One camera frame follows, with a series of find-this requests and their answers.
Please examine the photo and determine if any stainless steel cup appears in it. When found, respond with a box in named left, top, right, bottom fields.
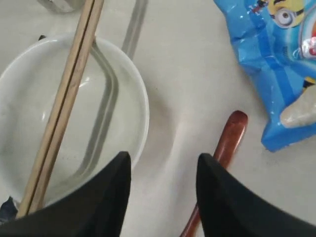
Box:
left=38, top=0, right=84, bottom=14

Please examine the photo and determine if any blue snack packet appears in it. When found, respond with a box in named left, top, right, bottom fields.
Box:
left=216, top=0, right=316, bottom=152

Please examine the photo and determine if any dark red wooden spoon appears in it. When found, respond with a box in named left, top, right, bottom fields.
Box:
left=180, top=110, right=248, bottom=237

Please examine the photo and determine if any wooden chopstick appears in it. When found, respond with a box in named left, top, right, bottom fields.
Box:
left=16, top=0, right=96, bottom=219
left=16, top=0, right=104, bottom=218

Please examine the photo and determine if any grey ceramic bowl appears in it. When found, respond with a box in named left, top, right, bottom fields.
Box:
left=0, top=34, right=150, bottom=206

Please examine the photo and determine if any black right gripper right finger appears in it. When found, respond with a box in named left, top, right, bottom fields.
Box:
left=197, top=153, right=316, bottom=237

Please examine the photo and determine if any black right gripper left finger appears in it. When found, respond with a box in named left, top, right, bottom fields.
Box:
left=0, top=152, right=131, bottom=237

